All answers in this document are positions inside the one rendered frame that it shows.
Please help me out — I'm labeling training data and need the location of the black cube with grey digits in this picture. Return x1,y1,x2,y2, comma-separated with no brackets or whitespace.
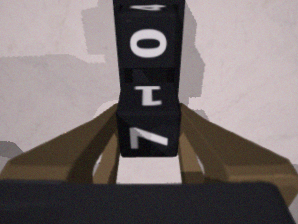
116,82,182,158

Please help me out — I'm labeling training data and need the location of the black calendar cube with white digits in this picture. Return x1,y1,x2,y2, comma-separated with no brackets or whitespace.
118,4,178,69

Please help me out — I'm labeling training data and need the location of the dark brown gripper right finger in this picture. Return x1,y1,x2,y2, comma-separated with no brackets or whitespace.
178,103,298,208

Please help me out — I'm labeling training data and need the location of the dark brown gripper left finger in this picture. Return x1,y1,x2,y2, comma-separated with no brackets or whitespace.
0,103,120,184

